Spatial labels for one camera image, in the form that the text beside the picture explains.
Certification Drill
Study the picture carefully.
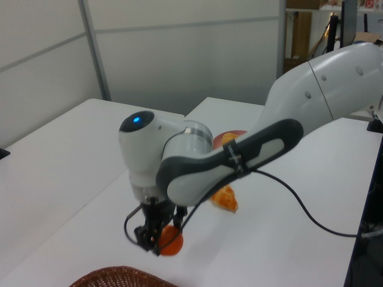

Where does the toy orange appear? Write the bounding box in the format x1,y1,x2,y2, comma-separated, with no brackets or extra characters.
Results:
157,224,184,257

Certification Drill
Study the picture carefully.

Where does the low cardboard box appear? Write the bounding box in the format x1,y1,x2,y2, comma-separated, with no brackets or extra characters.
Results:
283,58,308,75

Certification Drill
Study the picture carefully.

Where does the brown woven basket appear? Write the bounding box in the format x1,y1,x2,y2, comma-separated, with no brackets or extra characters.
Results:
68,265,180,287

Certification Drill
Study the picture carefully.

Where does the grey partition post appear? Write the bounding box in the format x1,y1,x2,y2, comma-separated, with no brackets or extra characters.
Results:
276,0,288,77
78,0,112,102

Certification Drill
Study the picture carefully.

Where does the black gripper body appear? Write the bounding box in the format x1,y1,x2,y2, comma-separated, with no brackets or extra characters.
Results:
140,196,177,231

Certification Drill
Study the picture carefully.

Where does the braided toy bread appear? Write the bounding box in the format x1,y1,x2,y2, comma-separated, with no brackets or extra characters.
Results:
211,184,239,215

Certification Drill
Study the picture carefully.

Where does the black cable strap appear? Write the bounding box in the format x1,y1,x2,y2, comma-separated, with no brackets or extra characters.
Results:
223,138,251,180

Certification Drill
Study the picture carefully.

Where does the pink plate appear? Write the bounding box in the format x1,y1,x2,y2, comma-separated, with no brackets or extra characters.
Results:
212,130,248,149

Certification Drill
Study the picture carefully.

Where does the tall cardboard box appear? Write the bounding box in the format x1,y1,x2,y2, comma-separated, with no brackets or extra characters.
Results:
291,12,312,59

